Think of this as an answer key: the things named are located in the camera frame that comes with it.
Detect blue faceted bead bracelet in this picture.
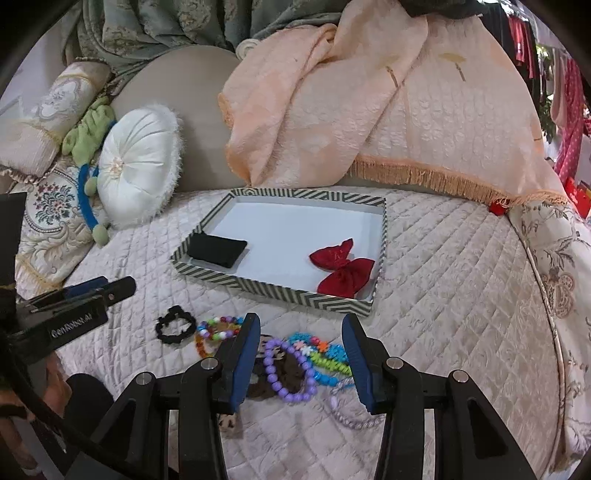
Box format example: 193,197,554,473
287,332,352,387

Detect purple bead bracelet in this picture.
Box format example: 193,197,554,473
262,338,319,404

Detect multicolour round bead bracelet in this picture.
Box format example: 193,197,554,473
196,315,246,342

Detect green and pastel bead bracelet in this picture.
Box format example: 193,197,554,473
307,340,353,377

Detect leopard print hair bow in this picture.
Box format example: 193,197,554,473
217,334,287,435

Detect lilac spiral hair tie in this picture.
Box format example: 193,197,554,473
322,377,386,431

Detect brown scrunchie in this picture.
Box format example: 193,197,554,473
246,353,304,400

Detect black scrunchie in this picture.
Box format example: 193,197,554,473
155,305,197,345

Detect operator hand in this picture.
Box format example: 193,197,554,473
1,353,71,470

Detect floral embroidered cushion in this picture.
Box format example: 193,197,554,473
13,157,109,299

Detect red velvet bow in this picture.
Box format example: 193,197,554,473
308,238,375,299

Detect black velvet pouch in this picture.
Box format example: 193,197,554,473
187,232,247,269

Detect quilted beige bedspread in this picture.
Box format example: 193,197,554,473
50,186,567,480

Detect striped shallow tray box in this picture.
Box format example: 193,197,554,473
170,188,388,317

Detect round white satin cushion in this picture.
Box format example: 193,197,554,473
97,104,183,229

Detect green and blue plush toy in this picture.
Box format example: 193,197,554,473
61,96,116,246

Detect cream bolster pillow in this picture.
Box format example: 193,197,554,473
1,61,111,183

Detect small red object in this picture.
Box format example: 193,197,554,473
489,201,508,216

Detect beige bed headboard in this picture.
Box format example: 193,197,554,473
112,45,245,192

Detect floral bed skirt fabric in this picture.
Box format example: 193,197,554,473
509,201,590,471

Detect green damask bedspread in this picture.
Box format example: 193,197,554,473
62,0,346,95

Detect peach fringed blanket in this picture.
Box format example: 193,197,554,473
218,1,567,207

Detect hanging red clothes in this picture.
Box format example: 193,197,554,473
481,1,590,219

